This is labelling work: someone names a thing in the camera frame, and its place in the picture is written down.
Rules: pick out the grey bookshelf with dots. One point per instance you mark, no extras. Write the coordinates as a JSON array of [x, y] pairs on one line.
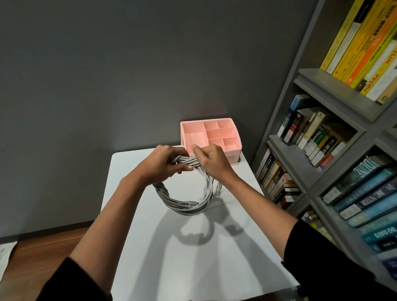
[[339, 98]]

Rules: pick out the row of pale small books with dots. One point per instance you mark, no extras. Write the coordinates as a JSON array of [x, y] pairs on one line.
[[318, 224]]

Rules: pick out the person's left hand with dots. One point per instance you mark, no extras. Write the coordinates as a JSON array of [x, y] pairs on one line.
[[155, 168]]

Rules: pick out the pink compartment organizer box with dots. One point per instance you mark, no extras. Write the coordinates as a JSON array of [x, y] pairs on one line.
[[224, 135]]

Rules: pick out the person's left forearm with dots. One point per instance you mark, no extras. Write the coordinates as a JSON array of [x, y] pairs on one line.
[[113, 223]]

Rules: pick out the black left sleeve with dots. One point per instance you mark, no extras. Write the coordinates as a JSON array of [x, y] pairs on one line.
[[70, 289]]

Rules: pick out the person's right thumb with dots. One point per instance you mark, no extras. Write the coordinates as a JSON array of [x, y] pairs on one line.
[[197, 152]]

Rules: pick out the black sleeve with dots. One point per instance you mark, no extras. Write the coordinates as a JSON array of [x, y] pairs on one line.
[[70, 289], [326, 274]]

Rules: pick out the row of yellow books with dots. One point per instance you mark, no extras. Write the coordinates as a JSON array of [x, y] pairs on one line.
[[370, 42]]

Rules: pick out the row of mixed colour books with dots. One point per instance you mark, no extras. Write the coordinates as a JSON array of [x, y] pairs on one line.
[[315, 135]]

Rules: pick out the row of dark paperback books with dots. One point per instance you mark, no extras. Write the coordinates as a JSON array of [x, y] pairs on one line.
[[277, 180]]

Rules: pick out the white paper sheet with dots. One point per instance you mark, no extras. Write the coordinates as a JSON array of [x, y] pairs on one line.
[[2, 259]]

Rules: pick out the person's left thumb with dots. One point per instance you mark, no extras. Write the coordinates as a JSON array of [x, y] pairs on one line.
[[183, 167]]

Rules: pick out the person's right forearm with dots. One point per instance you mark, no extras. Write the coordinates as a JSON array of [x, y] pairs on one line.
[[259, 211]]

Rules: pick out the person's right hand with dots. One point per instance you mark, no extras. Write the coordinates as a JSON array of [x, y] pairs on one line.
[[217, 164]]

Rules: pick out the black right sleeve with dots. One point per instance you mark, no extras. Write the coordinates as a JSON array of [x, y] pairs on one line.
[[326, 274]]

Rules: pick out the stack of blue books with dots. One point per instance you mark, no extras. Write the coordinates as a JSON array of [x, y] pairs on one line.
[[375, 201]]

